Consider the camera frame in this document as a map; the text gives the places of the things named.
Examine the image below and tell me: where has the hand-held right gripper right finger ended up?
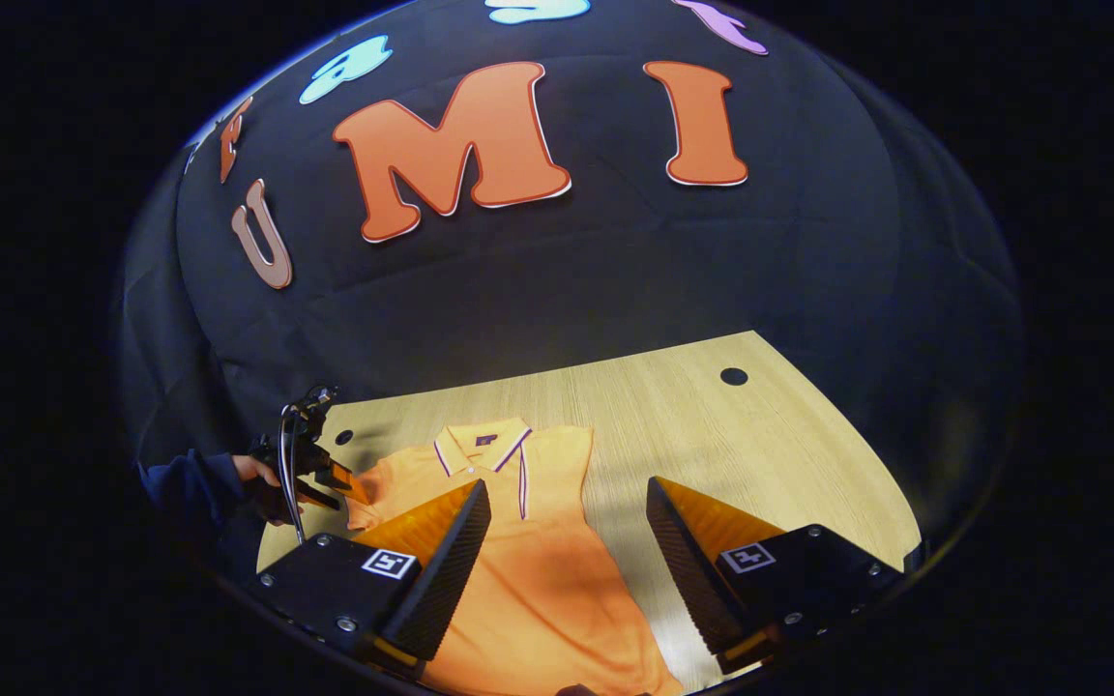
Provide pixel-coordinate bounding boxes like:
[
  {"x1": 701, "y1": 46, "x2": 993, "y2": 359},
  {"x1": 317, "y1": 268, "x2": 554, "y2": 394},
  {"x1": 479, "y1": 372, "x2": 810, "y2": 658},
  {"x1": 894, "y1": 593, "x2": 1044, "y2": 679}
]
[{"x1": 646, "y1": 476, "x2": 906, "y2": 676}]

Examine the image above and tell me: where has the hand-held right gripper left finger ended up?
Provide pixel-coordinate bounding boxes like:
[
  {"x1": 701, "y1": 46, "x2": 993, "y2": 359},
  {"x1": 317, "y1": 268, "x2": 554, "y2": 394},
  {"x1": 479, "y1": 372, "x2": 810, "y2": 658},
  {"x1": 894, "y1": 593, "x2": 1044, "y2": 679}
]
[{"x1": 248, "y1": 478, "x2": 492, "y2": 678}]

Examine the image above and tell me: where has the orange T-shirt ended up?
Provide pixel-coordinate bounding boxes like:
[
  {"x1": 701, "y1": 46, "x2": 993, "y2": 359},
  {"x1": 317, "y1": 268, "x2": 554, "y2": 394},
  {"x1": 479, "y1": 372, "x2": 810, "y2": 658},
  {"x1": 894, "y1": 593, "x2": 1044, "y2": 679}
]
[{"x1": 344, "y1": 418, "x2": 686, "y2": 696}]

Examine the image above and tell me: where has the black backdrop cloth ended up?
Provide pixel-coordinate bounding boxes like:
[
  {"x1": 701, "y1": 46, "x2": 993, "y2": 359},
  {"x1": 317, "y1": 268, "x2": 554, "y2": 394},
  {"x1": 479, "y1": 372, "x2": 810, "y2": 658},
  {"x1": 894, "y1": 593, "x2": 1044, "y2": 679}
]
[{"x1": 117, "y1": 0, "x2": 1027, "y2": 581}]

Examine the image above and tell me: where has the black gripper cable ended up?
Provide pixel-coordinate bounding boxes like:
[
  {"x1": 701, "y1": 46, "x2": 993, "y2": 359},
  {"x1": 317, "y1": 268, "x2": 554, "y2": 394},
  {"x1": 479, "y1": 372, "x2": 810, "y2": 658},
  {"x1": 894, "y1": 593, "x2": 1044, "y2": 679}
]
[{"x1": 280, "y1": 404, "x2": 314, "y2": 544}]

